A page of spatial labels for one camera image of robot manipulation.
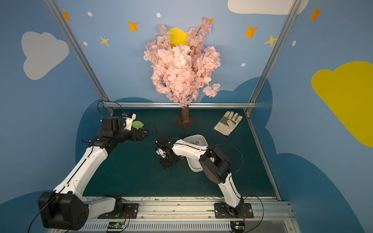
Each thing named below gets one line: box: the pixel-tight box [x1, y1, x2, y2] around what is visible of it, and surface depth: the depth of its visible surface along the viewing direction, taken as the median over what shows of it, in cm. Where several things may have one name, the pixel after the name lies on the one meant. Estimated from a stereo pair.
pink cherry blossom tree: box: [143, 17, 222, 131], surface depth 72 cm
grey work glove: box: [213, 110, 243, 136], surface depth 117 cm
